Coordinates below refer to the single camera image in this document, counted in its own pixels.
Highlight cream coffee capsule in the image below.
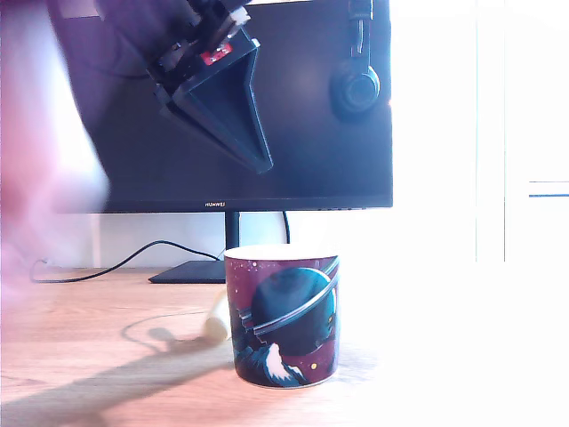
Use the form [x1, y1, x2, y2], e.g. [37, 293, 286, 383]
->
[203, 289, 232, 346]

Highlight planet print coffee mug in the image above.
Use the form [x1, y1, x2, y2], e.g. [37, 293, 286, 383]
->
[223, 243, 343, 390]

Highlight person's hand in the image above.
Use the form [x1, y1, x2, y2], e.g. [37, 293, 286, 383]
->
[0, 0, 112, 321]

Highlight large black monitor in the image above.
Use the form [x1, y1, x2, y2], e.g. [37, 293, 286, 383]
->
[46, 0, 395, 285]

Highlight black headphones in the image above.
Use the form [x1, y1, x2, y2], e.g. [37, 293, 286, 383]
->
[329, 0, 382, 121]

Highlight black cable on table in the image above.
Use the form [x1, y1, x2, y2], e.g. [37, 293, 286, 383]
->
[29, 239, 226, 284]

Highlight white window frame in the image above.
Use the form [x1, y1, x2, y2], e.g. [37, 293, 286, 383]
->
[475, 0, 569, 263]

